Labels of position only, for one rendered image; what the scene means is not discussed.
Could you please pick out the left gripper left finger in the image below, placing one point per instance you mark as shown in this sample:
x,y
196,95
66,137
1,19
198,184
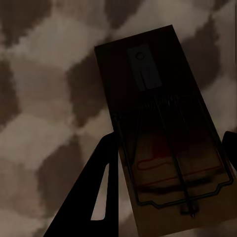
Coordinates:
x,y
74,216

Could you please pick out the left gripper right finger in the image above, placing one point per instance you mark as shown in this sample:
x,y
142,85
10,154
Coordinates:
x,y
229,143

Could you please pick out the mousetrap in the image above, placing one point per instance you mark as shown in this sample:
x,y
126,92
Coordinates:
x,y
176,170

